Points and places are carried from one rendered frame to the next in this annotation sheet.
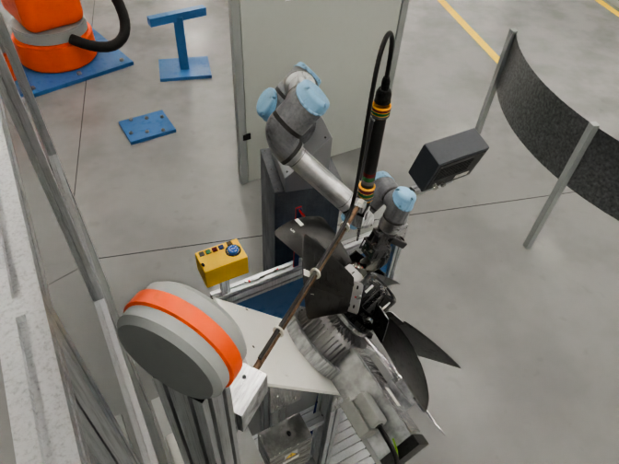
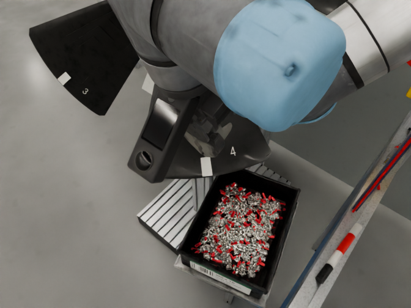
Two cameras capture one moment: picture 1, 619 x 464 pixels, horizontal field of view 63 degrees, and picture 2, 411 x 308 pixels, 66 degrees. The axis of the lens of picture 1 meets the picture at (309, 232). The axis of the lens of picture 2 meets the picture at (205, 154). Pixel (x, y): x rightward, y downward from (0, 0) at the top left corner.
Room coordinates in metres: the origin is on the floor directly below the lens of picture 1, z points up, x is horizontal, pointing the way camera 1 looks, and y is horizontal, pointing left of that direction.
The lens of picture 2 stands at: (1.46, -0.33, 1.42)
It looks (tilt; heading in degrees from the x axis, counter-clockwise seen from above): 53 degrees down; 162
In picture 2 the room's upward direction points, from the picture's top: straight up
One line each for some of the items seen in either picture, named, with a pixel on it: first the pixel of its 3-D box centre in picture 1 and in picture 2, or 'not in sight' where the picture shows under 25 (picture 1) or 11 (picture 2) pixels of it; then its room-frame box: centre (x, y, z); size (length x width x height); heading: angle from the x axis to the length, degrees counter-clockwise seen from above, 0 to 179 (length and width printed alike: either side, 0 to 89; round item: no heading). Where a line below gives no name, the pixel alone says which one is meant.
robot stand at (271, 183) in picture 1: (297, 240); not in sight; (1.74, 0.06, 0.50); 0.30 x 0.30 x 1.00; 19
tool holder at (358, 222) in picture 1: (361, 209); not in sight; (0.97, -0.13, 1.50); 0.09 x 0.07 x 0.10; 157
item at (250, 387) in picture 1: (237, 398); not in sight; (0.41, 0.11, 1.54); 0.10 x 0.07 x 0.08; 157
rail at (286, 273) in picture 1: (315, 261); (331, 257); (1.34, -0.03, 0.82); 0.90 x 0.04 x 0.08; 122
